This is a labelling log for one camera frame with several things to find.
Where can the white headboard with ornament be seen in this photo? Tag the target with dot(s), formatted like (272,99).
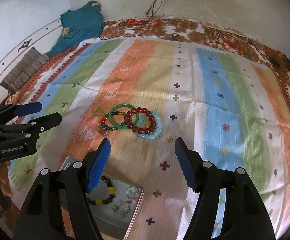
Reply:
(42,39)

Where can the teal blue garment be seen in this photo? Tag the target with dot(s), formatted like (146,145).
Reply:
(78,25)

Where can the striped brown pillow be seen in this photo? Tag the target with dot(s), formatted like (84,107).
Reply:
(31,62)

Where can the small black object on bed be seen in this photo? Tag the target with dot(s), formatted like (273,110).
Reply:
(274,63)

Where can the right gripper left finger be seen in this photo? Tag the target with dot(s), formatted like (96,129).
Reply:
(40,216)

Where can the striped colourful blanket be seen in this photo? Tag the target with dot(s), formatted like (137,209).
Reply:
(184,119)

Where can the brown floral bedsheet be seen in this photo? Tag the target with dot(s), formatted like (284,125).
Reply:
(209,35)

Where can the green jade bangle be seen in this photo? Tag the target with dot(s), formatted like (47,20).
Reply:
(117,117)

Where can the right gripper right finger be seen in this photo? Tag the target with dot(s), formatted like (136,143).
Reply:
(245,216)

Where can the silver metal tin box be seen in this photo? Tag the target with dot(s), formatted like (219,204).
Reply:
(114,205)

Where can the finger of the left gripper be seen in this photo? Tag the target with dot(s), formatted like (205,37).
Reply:
(34,126)
(22,109)

